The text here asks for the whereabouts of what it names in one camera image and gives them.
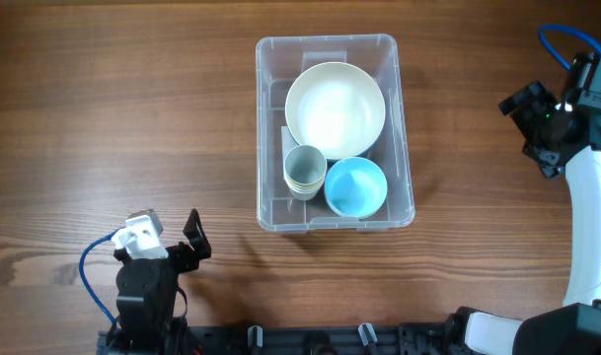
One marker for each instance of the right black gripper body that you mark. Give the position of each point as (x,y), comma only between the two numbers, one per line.
(535,130)

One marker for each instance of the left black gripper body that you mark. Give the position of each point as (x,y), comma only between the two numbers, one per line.
(183,254)

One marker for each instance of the grey cup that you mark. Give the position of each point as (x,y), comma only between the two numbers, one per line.
(304,165)

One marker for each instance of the clear plastic storage container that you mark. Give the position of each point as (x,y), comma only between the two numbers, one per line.
(279,61)

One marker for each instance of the light blue bowl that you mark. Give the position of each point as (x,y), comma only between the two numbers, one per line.
(355,188)

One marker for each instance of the cream plate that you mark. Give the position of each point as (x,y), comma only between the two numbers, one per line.
(336,107)

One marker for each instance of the pale green cup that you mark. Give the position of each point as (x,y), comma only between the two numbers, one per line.
(304,195)

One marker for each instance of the yellow cup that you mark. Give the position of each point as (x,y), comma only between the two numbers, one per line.
(304,188)

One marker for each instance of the dark blue plate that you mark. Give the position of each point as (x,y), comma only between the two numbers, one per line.
(365,154)

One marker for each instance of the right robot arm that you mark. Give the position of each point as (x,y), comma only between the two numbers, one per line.
(575,328)

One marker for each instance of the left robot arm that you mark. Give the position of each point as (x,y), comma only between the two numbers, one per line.
(148,285)

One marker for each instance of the white label in container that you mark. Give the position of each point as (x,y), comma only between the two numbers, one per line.
(287,141)

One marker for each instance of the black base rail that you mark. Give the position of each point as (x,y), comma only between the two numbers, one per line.
(403,339)

